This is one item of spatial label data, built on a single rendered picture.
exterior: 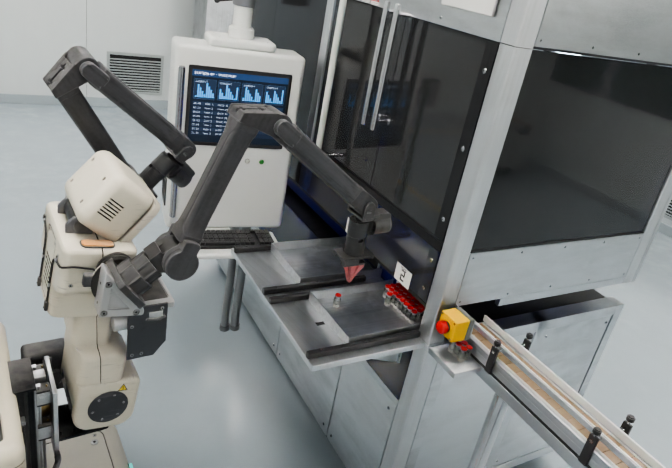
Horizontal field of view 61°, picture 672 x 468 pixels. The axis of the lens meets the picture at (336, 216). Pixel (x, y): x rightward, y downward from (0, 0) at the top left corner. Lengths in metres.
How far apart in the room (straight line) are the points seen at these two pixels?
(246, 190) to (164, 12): 4.62
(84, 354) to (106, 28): 5.43
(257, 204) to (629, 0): 1.54
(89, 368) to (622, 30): 1.69
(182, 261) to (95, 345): 0.42
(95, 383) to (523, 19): 1.43
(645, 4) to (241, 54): 1.34
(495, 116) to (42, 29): 5.67
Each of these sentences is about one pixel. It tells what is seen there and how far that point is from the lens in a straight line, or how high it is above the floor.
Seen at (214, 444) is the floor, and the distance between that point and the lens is 2.64.
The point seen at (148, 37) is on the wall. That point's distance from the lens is 6.88.
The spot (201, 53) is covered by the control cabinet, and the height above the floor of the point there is 1.52.
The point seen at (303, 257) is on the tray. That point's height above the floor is 0.88.
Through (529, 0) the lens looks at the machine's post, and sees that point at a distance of 1.55.
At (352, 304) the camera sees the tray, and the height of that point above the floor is 0.88.
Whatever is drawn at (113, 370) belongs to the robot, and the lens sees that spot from 1.67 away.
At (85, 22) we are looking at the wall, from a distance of 6.77.
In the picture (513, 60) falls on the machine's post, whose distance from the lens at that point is 1.56.
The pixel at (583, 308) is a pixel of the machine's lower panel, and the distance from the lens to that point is 2.42.
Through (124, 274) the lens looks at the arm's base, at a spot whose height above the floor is 1.22.
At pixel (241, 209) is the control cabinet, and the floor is 0.89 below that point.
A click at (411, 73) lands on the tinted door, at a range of 1.88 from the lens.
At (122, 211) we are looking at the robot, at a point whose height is 1.30.
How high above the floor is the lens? 1.92
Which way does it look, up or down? 24 degrees down
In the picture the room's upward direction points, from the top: 11 degrees clockwise
